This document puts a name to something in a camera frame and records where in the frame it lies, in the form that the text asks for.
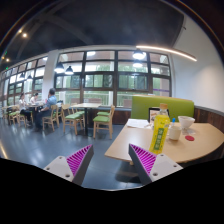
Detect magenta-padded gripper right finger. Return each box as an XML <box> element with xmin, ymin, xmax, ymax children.
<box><xmin>128</xmin><ymin>143</ymin><xmax>184</xmax><ymax>185</ymax></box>

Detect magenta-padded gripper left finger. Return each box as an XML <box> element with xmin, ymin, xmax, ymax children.
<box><xmin>43</xmin><ymin>143</ymin><xmax>95</xmax><ymax>186</ymax></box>

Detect yellow drink bottle green label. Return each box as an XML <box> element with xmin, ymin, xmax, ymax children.
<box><xmin>148</xmin><ymin>102</ymin><xmax>171</xmax><ymax>155</ymax></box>

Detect white mug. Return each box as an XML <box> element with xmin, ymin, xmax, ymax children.
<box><xmin>167</xmin><ymin>125</ymin><xmax>183</xmax><ymax>141</ymax></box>

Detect printed white paper sheet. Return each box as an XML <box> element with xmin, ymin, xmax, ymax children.
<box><xmin>125</xmin><ymin>118</ymin><xmax>151</xmax><ymax>129</ymax></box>

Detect white bowl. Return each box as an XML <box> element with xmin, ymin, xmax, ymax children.
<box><xmin>177</xmin><ymin>115</ymin><xmax>196</xmax><ymax>130</ymax></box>

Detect green upholstered bench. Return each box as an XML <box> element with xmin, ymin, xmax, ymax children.
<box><xmin>130</xmin><ymin>94</ymin><xmax>195</xmax><ymax>123</ymax></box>

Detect wooden chairs with green seats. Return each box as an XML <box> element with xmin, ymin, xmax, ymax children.
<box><xmin>2</xmin><ymin>103</ymin><xmax>116</xmax><ymax>140</ymax></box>

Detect wooden dining table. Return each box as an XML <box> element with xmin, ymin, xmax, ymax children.
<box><xmin>69</xmin><ymin>102</ymin><xmax>103</xmax><ymax>136</ymax></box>

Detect curved linear ceiling light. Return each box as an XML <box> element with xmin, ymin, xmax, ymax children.
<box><xmin>135</xmin><ymin>44</ymin><xmax>198</xmax><ymax>63</ymax></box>

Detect ceiling spot lights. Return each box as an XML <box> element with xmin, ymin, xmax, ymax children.
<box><xmin>0</xmin><ymin>29</ymin><xmax>28</xmax><ymax>63</ymax></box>

